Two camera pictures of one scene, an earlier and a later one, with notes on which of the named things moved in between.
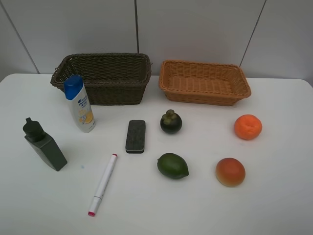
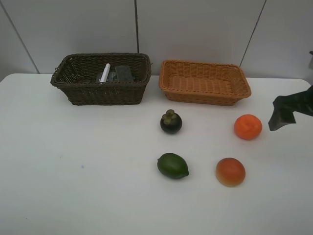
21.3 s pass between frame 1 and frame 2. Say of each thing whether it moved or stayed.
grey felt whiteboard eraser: moved
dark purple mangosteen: stayed
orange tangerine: stayed
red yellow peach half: stayed
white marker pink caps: moved
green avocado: stayed
